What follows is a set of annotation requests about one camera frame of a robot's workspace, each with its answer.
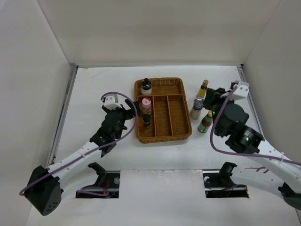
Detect yellow oil bottle brown cap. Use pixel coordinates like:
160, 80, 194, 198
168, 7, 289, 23
196, 80, 209, 98

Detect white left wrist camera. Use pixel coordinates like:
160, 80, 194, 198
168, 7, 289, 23
101, 94, 120, 110

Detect red sauce bottle yellow cap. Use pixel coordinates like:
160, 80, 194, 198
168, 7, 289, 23
198, 110, 213, 133

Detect brown wicker divided basket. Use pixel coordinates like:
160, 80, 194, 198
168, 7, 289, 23
134, 78, 192, 144

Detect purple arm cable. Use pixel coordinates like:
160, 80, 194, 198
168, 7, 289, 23
19, 91, 138, 197
210, 86, 301, 167

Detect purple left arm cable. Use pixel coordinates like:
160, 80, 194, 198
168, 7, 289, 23
19, 91, 138, 197

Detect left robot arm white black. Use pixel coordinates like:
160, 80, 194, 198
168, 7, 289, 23
20, 99, 141, 216

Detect black cap pepper shaker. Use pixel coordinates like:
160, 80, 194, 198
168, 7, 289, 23
143, 114, 151, 129

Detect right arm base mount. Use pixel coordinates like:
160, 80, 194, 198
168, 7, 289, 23
202, 162, 249, 198

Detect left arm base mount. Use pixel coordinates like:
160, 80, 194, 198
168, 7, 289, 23
75, 162, 121, 199

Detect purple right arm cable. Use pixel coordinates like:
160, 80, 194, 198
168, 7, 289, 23
210, 86, 301, 167

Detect clear lid powder jar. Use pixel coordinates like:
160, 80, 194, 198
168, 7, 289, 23
190, 97, 204, 120

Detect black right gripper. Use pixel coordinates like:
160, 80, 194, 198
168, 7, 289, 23
203, 87, 236, 135

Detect black cap white powder bottle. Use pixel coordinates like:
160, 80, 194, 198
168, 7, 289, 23
140, 78, 152, 96

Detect pink cap spice jar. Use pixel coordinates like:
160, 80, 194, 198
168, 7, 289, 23
141, 97, 153, 115

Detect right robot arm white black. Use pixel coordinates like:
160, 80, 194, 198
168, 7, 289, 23
204, 85, 301, 210

